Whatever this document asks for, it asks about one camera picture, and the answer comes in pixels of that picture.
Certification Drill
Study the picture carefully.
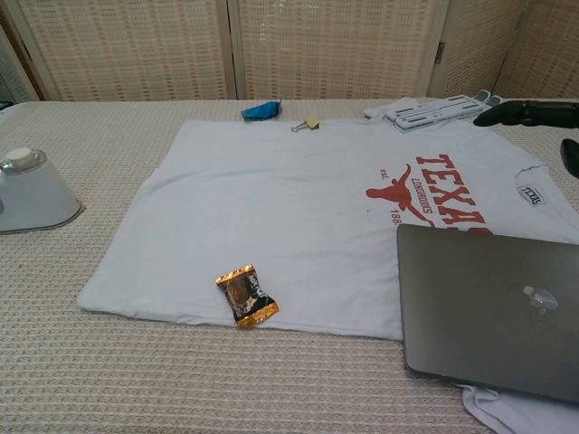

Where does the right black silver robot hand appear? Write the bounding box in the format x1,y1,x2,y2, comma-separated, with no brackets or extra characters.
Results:
472,99,579,180

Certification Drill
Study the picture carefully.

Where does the white steam iron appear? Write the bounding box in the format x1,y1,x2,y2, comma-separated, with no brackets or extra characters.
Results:
0,147,87,235

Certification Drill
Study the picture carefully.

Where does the white Texas print T-shirt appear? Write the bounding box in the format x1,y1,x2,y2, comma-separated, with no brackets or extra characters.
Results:
76,96,579,434

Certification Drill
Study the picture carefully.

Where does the white folding laptop stand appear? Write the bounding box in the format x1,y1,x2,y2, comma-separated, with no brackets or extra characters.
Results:
384,90,504,133

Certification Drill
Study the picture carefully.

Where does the grey closed laptop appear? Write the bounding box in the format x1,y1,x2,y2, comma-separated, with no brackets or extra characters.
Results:
395,222,579,405

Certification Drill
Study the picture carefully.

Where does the yellow binder clip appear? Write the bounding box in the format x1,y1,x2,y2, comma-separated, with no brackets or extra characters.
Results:
289,114,322,135

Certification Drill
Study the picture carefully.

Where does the beige wicker folding screen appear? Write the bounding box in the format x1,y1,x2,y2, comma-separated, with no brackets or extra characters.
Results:
0,0,579,103

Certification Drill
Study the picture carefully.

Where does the blue plastic packet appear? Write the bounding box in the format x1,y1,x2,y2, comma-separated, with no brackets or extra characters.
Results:
240,100,283,123

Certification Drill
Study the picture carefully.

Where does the brown gold snack packet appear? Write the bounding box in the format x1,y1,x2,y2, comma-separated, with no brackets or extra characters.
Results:
214,260,280,332

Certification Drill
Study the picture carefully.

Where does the beige woven tablecloth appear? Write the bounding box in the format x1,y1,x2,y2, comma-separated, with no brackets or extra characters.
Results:
0,98,579,434

